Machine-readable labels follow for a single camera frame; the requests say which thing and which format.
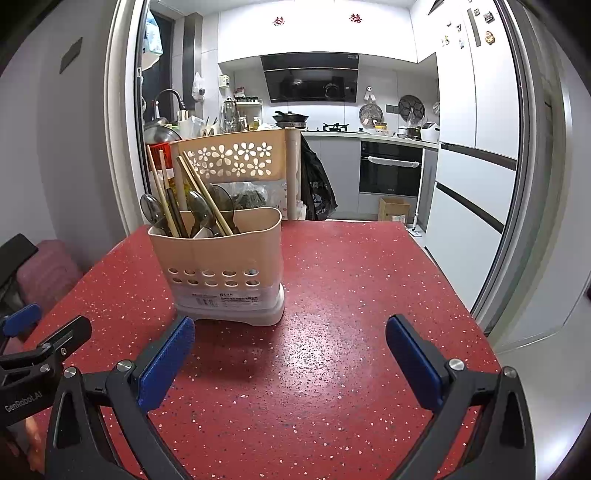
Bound steel spoon grey handle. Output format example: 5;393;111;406
140;194;170;235

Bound dark brown spoon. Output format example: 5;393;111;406
165;188;188;238

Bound long bamboo chopstick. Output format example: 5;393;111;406
146;146;179;238

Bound black handle spoon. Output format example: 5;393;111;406
186;190;215;236

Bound thin bamboo chopstick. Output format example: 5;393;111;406
158;149;169;192

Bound printed bamboo chopstick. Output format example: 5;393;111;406
176;156;231;236

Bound black kitchen faucet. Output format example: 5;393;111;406
152;88;187;123

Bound person left hand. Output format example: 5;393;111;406
1;417;45;479

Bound black chair back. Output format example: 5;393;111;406
0;233;38;288

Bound beige utensil holder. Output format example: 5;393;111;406
148;207;286;326

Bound steel bowl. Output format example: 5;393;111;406
143;122;182;145

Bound white refrigerator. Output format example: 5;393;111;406
426;1;521;309

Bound cardboard box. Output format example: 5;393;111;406
378;197;411;224

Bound beige flower pattern cart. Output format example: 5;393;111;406
170;128;301;220

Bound black built-in oven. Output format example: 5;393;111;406
360;141;423;197

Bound black plastic bag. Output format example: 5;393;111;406
301;137;338;221

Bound white rice cooker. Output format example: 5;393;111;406
420;121;440;143

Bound black wok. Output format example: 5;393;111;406
273;111;308;129

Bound gas stove burner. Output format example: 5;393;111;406
322;123;349;133

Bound black range hood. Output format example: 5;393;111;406
260;52;360;103

